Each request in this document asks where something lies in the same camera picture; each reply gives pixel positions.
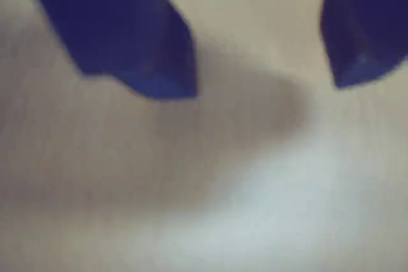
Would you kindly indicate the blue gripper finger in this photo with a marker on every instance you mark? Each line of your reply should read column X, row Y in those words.
column 118, row 30
column 366, row 23

